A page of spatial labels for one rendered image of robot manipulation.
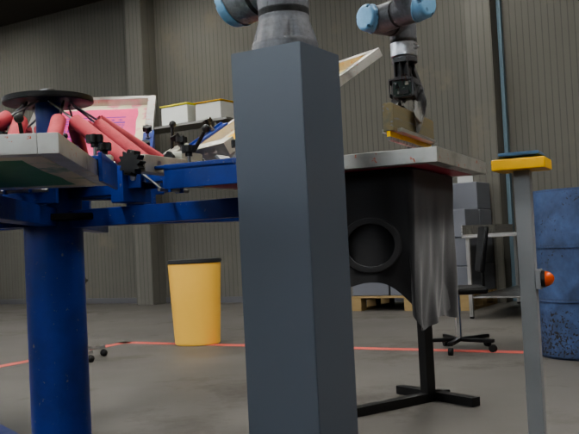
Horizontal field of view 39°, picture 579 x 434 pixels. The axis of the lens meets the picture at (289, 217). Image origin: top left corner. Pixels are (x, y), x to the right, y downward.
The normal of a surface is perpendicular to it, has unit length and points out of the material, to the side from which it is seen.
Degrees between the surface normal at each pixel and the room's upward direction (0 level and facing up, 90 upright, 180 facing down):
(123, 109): 32
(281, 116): 90
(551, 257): 90
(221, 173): 90
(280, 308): 90
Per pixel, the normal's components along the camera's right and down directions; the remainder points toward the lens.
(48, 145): 0.09, -0.04
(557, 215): -0.75, 0.02
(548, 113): -0.51, 0.00
